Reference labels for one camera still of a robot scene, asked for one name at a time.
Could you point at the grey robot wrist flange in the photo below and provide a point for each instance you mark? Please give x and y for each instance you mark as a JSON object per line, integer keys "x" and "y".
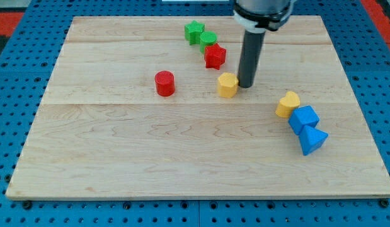
{"x": 257, "y": 16}

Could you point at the yellow hexagon block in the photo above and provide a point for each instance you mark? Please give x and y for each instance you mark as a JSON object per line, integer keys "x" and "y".
{"x": 227, "y": 85}

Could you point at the blue triangle block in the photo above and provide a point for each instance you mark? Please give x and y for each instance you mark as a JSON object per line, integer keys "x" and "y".
{"x": 311, "y": 139}

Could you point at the red star block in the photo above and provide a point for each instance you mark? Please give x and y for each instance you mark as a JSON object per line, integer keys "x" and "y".
{"x": 214, "y": 56}

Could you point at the yellow heart block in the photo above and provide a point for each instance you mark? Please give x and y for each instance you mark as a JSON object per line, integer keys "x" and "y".
{"x": 288, "y": 104}

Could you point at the light wooden board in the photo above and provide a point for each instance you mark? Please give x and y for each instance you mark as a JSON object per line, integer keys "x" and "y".
{"x": 102, "y": 133}

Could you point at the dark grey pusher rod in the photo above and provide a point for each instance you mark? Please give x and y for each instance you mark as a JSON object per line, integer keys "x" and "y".
{"x": 250, "y": 56}

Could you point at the red cylinder block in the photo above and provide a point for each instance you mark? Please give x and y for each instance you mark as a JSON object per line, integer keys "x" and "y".
{"x": 165, "y": 83}

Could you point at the green cylinder block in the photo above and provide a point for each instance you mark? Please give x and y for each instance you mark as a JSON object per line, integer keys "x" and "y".
{"x": 207, "y": 38}

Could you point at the blue cube block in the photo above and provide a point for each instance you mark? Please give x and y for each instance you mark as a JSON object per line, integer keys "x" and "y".
{"x": 301, "y": 117}

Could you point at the green star block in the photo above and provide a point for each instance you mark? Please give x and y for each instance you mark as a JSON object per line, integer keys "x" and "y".
{"x": 193, "y": 30}

